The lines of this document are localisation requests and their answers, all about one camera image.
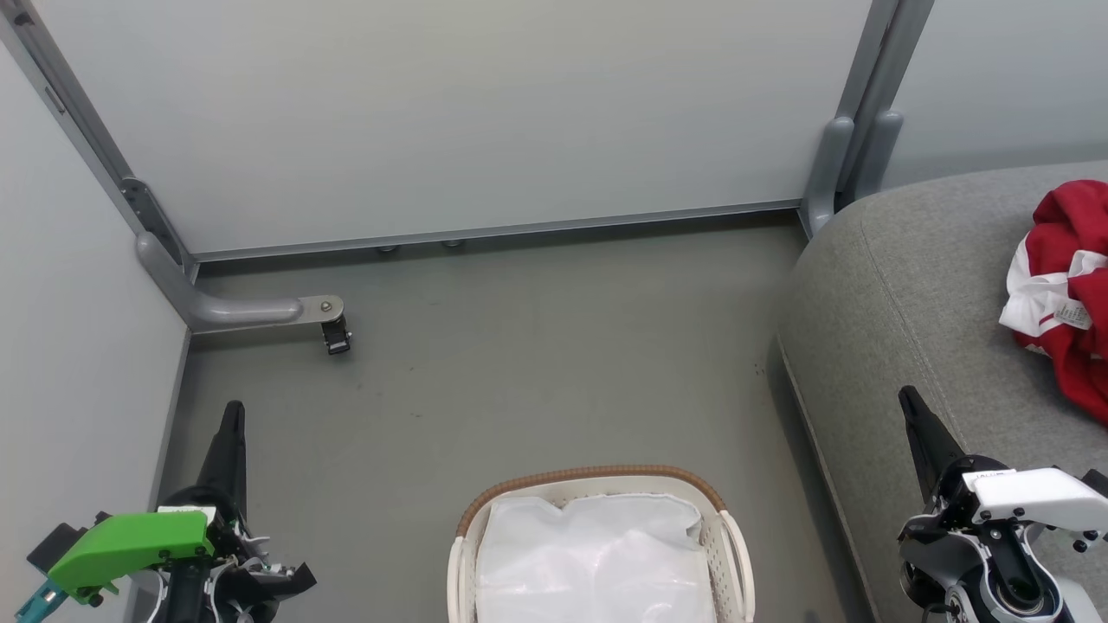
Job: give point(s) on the grey fabric sofa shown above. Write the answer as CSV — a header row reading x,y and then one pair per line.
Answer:
x,y
917,303

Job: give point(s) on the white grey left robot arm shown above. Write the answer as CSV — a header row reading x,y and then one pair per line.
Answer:
x,y
216,597

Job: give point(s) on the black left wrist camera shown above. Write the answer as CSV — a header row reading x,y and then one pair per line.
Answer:
x,y
56,545

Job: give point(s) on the white basket liner cloth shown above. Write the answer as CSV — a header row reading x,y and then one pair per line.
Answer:
x,y
597,554

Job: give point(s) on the black caster wheel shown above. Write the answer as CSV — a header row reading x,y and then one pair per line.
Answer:
x,y
336,336

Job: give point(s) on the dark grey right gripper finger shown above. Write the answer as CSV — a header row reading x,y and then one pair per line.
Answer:
x,y
930,441

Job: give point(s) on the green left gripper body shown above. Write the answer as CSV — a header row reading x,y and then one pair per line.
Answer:
x,y
130,541

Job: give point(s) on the white plastic laundry basket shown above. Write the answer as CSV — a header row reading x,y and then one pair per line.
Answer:
x,y
736,554

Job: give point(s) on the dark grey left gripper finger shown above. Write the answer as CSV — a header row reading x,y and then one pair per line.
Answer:
x,y
227,459

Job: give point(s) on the teal left camera connector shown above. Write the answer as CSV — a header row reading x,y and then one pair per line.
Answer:
x,y
39,597

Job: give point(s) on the grey curved partition foot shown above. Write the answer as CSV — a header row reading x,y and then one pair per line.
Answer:
x,y
229,310

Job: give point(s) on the grey partition bottom rail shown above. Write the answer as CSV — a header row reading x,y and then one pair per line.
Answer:
x,y
502,229

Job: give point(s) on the grey partition frame post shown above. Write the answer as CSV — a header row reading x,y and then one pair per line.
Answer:
x,y
883,69
78,138

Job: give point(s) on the red and white jersey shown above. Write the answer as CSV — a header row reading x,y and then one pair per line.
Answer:
x,y
1073,260

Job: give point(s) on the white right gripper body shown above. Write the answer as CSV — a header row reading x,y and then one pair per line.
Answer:
x,y
1030,497

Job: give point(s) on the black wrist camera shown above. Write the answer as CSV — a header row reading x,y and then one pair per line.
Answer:
x,y
1098,483
56,545

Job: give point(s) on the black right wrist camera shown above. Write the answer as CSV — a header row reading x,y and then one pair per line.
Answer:
x,y
1098,483

